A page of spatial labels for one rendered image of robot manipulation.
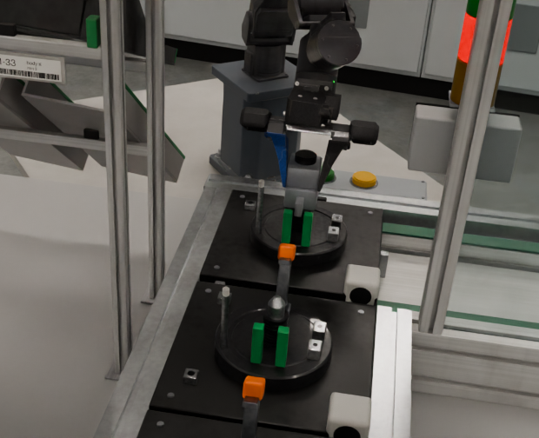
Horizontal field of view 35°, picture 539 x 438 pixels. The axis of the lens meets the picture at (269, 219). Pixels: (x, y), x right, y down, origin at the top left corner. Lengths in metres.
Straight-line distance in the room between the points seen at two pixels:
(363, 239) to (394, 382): 0.29
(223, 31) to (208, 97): 2.48
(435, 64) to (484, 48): 3.32
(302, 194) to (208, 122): 0.70
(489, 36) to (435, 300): 0.34
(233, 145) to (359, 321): 0.58
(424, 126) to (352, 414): 0.33
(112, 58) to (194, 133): 0.87
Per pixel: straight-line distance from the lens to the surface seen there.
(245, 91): 1.48
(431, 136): 1.00
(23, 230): 1.47
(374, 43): 4.26
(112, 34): 0.92
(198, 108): 1.90
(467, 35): 0.96
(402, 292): 1.25
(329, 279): 1.16
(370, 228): 1.28
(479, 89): 0.96
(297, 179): 1.16
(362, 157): 1.73
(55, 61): 0.95
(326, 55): 1.08
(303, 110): 1.10
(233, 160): 1.58
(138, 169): 1.32
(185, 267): 1.20
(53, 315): 1.27
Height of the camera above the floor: 1.63
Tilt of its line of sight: 31 degrees down
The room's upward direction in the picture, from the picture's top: 4 degrees clockwise
